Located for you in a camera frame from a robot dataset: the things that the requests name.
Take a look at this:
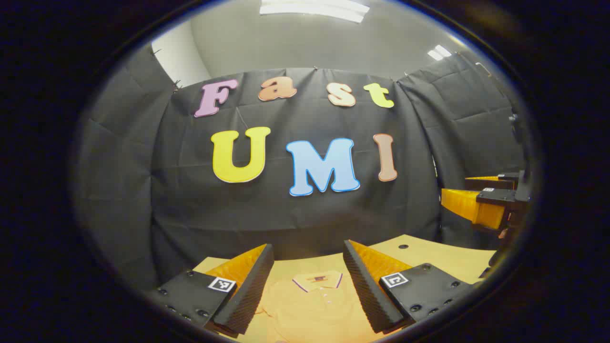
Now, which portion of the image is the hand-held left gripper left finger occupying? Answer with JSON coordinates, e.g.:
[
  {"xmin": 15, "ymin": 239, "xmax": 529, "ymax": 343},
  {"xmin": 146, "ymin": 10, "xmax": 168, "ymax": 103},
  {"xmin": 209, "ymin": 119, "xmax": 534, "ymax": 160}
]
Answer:
[{"xmin": 145, "ymin": 244, "xmax": 275, "ymax": 338}]

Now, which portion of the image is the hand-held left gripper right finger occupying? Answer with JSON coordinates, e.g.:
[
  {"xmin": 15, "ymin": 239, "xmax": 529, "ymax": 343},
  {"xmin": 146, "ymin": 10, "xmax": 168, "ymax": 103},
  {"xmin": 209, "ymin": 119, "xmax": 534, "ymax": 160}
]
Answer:
[{"xmin": 343, "ymin": 240, "xmax": 477, "ymax": 334}]

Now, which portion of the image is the orange T-shirt with striped collar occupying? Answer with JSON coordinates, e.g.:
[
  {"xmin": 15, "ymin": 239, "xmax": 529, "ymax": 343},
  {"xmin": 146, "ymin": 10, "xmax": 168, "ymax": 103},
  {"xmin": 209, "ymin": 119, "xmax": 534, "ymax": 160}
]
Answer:
[{"xmin": 238, "ymin": 269, "xmax": 377, "ymax": 343}]

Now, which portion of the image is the long ceiling light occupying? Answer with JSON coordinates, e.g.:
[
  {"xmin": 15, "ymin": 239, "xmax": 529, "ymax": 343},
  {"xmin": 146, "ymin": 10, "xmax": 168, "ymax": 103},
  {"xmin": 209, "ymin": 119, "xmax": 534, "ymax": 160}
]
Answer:
[{"xmin": 260, "ymin": 0, "xmax": 370, "ymax": 23}]

